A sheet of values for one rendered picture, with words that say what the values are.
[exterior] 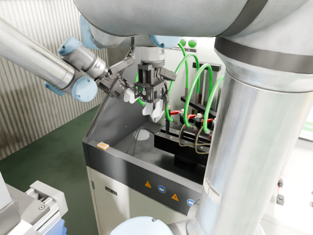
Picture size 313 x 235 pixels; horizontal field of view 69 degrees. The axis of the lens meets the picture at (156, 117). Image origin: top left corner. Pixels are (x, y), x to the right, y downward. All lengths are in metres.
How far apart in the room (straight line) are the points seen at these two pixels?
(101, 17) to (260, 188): 0.23
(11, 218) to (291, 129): 0.43
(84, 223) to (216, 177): 1.85
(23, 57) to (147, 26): 0.50
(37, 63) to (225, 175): 0.52
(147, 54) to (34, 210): 0.56
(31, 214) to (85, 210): 1.38
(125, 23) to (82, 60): 0.67
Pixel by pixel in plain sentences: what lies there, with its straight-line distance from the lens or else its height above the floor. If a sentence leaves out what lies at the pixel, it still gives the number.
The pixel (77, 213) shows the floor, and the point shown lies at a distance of 2.17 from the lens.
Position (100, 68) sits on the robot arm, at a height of 1.37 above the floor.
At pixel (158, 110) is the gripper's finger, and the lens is 0.73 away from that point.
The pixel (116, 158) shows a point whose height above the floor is 0.93.
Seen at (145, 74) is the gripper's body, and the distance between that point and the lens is 0.66.
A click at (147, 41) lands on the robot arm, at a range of 0.54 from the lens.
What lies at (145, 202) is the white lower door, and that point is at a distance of 1.14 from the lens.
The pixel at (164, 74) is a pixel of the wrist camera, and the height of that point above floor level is 1.38.
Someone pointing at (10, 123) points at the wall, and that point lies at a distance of 3.01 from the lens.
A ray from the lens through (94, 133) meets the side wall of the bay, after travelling 1.21.
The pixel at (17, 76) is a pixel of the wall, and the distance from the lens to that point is 2.95.
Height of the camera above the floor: 1.59
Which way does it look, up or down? 28 degrees down
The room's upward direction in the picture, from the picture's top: straight up
